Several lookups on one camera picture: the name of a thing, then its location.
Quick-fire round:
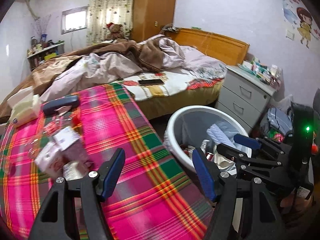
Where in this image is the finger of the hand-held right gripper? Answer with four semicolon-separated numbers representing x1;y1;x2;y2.
233;134;292;156
216;143;293;188

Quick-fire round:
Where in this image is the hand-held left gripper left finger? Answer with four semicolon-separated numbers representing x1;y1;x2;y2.
29;148;126;240

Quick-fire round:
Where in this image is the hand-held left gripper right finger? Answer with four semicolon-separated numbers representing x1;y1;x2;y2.
192;148;287;240

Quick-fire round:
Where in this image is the crushed red drink can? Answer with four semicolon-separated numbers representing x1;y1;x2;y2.
181;145;200;159

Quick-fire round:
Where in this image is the white round trash bin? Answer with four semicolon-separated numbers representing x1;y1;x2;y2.
164;106;253;178

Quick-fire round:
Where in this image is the white paper box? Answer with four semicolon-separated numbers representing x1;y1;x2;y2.
53;126;82;152

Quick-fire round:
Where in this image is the pink white paper packet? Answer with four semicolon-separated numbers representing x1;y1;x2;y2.
34;142;64;178

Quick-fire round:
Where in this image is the clear plastic package red label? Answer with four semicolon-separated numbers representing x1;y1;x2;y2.
44;109;84;134

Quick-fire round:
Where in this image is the small clear plastic wrapper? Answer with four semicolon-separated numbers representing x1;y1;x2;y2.
24;132;50;160

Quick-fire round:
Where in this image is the person's right hand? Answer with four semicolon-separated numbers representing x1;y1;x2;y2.
280;192;314;208

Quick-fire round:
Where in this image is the red green wrapped item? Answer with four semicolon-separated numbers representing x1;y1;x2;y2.
269;130;285;142

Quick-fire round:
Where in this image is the pink green plaid tablecloth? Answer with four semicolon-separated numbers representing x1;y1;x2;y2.
0;84;215;240

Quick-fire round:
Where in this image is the grey drawer cabinet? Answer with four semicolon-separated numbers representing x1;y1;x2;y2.
215;65;277;135

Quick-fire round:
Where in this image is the pile of small boxes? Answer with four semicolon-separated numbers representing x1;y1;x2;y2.
237;57;283;90

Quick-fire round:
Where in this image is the dark blue glasses case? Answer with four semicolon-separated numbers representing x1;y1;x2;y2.
42;95;80;115

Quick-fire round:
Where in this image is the floral bed sheet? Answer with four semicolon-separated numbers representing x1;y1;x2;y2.
117;70;225;120

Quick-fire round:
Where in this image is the pale pink floral quilt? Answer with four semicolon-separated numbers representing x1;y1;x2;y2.
179;45;228;79

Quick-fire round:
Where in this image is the black smartphone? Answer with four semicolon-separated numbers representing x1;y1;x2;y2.
138;79;164;85

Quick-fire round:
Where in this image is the wooden bed headboard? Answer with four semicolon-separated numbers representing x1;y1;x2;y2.
166;27;250;67

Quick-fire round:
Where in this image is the pale lilac duvet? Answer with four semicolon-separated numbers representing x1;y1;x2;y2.
40;36;187;103

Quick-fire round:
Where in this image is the green white tissue pack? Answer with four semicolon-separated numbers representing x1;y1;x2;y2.
7;86;41;127

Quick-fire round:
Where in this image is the brown blanket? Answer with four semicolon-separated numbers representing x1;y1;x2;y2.
0;39;165;120

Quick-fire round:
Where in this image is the cluttered white shelf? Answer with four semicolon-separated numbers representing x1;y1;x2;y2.
27;34;66;72

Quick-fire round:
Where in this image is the teddy bear with red hat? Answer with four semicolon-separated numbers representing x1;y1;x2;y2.
105;23;125;41

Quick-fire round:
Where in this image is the small window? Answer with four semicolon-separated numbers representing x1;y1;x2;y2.
61;6;90;34

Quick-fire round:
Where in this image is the wooden wardrobe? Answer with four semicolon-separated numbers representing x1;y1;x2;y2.
131;0;178;43

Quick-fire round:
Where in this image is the dried branch bouquet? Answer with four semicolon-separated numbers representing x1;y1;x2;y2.
31;14;52;37

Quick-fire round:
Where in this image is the patterned curtain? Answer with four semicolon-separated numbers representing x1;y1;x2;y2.
86;0;135;47

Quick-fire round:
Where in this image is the cartoon girl wall sticker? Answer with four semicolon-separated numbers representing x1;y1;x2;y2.
295;7;320;49

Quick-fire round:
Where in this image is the blue whale wall sticker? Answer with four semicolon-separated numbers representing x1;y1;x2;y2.
282;0;299;25

